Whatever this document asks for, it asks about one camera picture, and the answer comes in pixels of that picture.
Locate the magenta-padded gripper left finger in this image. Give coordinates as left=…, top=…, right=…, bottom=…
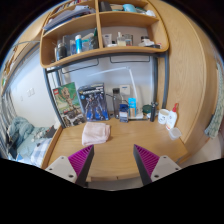
left=44, top=144, right=95, bottom=188

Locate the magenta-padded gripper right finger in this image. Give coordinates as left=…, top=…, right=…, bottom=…
left=132, top=143, right=183, bottom=187

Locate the pale pink towel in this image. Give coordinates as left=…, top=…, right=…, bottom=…
left=81, top=121, right=111, bottom=147

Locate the small clear plastic container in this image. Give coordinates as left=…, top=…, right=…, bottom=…
left=167, top=127, right=183, bottom=141

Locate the black laptop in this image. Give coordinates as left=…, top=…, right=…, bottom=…
left=44, top=124, right=58, bottom=139

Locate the white bottle with red cap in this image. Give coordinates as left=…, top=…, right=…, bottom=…
left=165, top=102, right=180, bottom=131

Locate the white mug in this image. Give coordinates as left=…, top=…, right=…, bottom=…
left=157, top=108, right=171, bottom=126

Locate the light blue blanket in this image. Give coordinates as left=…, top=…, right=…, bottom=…
left=7, top=115, right=44, bottom=158

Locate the black cylinder device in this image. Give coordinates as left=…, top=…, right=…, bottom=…
left=149, top=101, right=159, bottom=123

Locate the dark green round jar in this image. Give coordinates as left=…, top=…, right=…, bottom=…
left=142, top=104, right=153, bottom=115

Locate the small dark blue box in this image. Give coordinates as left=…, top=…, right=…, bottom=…
left=118, top=103, right=130, bottom=123

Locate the green tree-figure toy box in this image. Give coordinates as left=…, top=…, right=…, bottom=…
left=52, top=81, right=87, bottom=128

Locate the light blue card pack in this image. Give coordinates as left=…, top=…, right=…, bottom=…
left=127, top=97, right=138, bottom=118

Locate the blue robot model kit box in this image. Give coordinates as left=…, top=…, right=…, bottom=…
left=77, top=83, right=110, bottom=122

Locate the grey-green knitted cloth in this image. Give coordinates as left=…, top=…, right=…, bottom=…
left=204, top=63, right=224, bottom=139

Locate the smoky transparent drink bottle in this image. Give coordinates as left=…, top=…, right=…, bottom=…
left=112, top=87, right=122, bottom=120

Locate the wooden shelf unit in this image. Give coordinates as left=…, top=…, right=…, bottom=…
left=39, top=0, right=170, bottom=70

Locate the white wall socket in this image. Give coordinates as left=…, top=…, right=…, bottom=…
left=119, top=84, right=132, bottom=96

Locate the grey metal desk frame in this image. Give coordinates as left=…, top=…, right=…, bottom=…
left=42, top=51, right=169, bottom=129

